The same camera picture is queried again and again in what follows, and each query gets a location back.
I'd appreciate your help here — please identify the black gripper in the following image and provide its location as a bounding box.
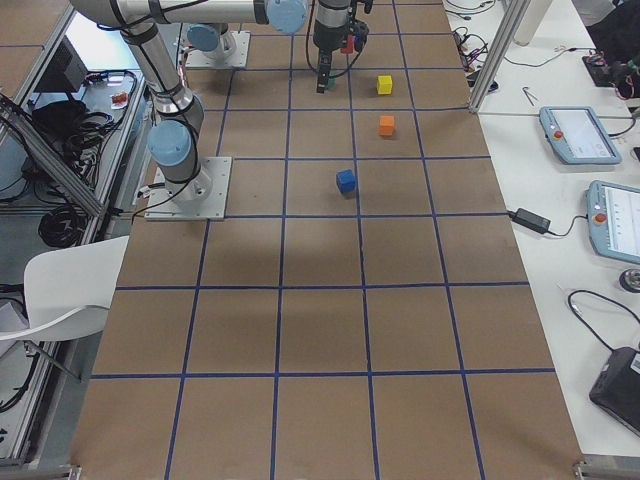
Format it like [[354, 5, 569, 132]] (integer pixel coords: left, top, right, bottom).
[[349, 0, 373, 53], [313, 20, 348, 94]]

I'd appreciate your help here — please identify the red wooden block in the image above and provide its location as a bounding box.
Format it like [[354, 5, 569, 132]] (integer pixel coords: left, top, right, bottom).
[[340, 34, 355, 55]]

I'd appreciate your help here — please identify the yellow wooden block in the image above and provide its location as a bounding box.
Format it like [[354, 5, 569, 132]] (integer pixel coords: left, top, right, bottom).
[[376, 75, 394, 96]]

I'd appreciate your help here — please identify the orange wooden block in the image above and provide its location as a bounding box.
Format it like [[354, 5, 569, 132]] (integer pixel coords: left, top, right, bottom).
[[378, 115, 396, 138]]

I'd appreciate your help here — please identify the blue wooden block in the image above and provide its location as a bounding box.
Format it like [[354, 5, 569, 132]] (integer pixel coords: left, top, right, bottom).
[[336, 169, 357, 195]]

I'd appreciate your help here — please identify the metal allen key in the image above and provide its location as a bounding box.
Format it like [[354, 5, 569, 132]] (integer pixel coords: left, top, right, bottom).
[[522, 86, 538, 106]]

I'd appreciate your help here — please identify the far teach pendant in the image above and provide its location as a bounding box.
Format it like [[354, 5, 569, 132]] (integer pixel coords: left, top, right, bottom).
[[539, 106, 622, 165]]

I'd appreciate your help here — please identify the teach pendant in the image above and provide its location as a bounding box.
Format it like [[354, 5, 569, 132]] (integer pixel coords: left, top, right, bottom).
[[539, 106, 622, 165], [586, 181, 639, 264]]

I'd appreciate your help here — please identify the black power adapter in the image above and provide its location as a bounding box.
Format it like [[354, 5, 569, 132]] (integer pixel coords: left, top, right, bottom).
[[508, 208, 551, 234]]

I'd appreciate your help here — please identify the near teach pendant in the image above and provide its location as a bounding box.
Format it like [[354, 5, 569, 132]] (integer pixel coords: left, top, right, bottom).
[[586, 181, 639, 264]]

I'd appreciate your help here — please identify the white chair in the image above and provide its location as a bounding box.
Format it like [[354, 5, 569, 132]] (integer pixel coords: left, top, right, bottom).
[[1, 235, 129, 381]]

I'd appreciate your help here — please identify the black laptop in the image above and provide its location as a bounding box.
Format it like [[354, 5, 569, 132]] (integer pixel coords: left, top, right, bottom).
[[589, 347, 639, 435]]

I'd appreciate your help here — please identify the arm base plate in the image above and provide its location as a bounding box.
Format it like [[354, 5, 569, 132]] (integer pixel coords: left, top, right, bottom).
[[186, 25, 251, 70], [144, 157, 233, 221]]

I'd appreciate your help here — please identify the aluminium frame post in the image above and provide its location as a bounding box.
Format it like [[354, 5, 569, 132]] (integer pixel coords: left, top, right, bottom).
[[468, 0, 530, 114]]

